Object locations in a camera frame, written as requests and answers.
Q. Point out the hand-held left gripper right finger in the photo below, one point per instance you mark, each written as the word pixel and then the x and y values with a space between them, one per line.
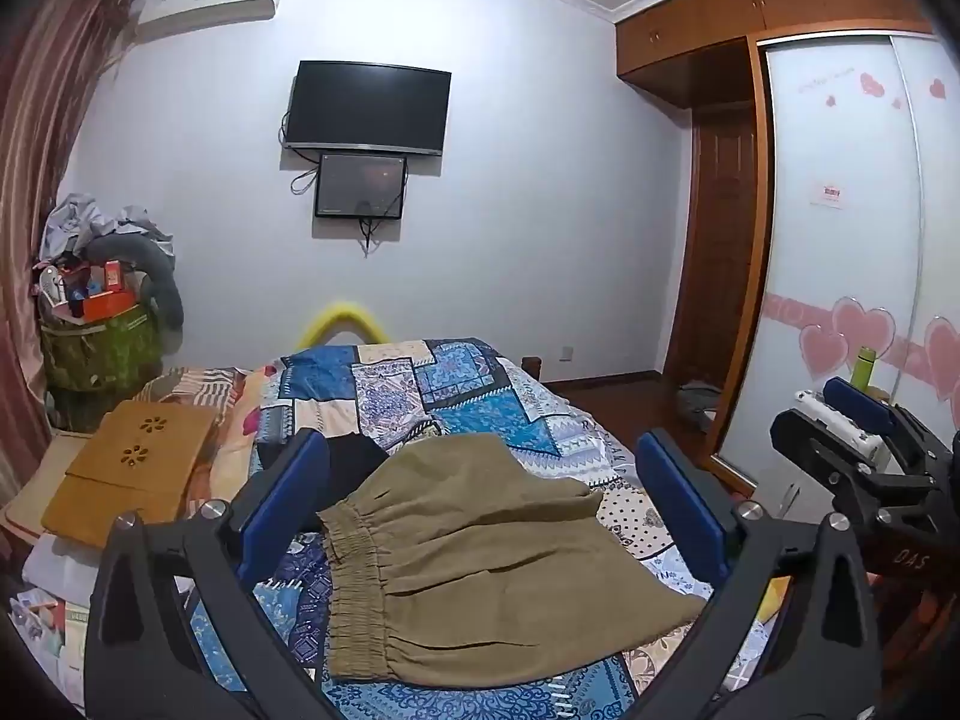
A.
pixel 682 502

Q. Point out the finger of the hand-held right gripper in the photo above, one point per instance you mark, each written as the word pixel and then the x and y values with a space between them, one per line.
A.
pixel 862 405
pixel 814 439

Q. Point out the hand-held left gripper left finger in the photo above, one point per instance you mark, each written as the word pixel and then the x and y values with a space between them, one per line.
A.
pixel 289 495

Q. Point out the khaki pants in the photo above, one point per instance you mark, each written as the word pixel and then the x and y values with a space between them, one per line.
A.
pixel 465 540

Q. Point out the white plastic object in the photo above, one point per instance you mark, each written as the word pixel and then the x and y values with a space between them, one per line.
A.
pixel 832 416

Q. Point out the green bottle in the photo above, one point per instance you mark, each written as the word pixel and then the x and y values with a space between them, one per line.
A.
pixel 864 369

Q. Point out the black cloth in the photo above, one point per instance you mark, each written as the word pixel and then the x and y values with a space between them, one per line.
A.
pixel 352 469

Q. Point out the grey cloth on floor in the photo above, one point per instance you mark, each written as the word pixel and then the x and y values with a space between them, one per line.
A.
pixel 697 399

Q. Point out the yellow orange plush blanket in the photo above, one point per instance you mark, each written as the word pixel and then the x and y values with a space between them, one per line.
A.
pixel 771 600

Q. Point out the wooden lap desk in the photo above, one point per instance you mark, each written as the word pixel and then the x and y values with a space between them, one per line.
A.
pixel 127 465

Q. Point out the yellow foam arch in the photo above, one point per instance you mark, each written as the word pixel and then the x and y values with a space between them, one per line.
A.
pixel 341 319

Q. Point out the blue patchwork blanket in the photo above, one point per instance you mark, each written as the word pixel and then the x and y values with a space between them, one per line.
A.
pixel 465 390

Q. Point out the brown wooden door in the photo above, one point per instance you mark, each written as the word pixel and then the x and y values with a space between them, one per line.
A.
pixel 716 240

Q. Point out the green fabric storage bag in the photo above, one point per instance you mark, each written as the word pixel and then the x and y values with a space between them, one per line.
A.
pixel 97 356

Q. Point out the grey neck pillow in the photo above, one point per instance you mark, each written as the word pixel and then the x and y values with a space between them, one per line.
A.
pixel 161 270

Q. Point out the stack of papers and boxes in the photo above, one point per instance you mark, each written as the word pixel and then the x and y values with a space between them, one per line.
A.
pixel 49 607

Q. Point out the orange box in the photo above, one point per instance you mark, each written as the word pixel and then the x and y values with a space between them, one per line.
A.
pixel 105 304

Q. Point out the pile of grey clothes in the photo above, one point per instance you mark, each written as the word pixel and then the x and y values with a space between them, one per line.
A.
pixel 82 221

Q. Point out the striped pink curtain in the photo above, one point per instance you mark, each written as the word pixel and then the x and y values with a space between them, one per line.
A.
pixel 41 165

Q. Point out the white air conditioner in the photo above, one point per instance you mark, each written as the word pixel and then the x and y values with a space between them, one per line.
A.
pixel 206 4

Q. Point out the wooden bed post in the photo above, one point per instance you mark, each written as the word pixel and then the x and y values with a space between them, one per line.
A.
pixel 532 367

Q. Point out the small black wall monitor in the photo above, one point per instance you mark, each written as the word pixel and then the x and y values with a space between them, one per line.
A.
pixel 360 184

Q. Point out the black wall television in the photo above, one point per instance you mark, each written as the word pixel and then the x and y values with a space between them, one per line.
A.
pixel 367 106

